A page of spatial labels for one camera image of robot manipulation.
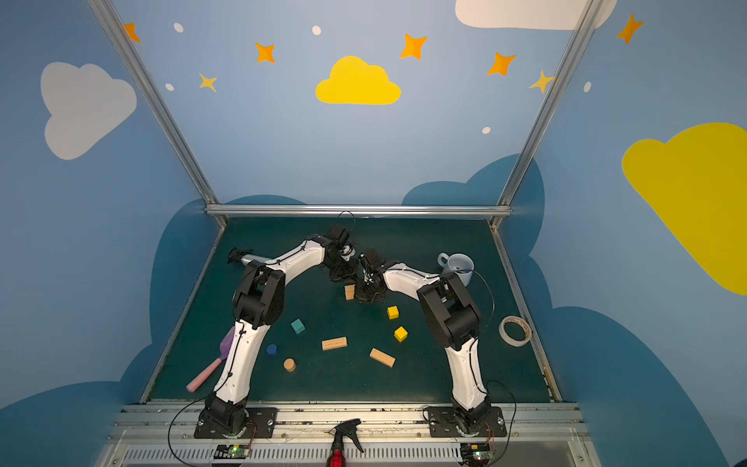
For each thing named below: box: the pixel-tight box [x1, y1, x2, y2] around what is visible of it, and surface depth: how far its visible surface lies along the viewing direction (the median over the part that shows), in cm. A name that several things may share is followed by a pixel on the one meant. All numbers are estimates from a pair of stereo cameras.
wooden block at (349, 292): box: [344, 284, 356, 301], surface depth 100 cm
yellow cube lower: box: [393, 324, 408, 343], surface depth 90 cm
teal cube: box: [290, 318, 306, 335], surface depth 92 cm
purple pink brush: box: [186, 325, 237, 393], surface depth 84 cm
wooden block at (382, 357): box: [369, 347, 396, 368], surface depth 87 cm
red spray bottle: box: [325, 418, 364, 467], surface depth 71 cm
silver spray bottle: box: [227, 247, 269, 266], surface depth 107 cm
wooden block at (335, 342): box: [320, 336, 348, 352], surface depth 90 cm
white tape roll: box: [498, 315, 533, 348], surface depth 90 cm
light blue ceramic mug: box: [437, 252, 475, 288], surface depth 103 cm
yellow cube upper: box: [387, 305, 400, 321], surface depth 95 cm
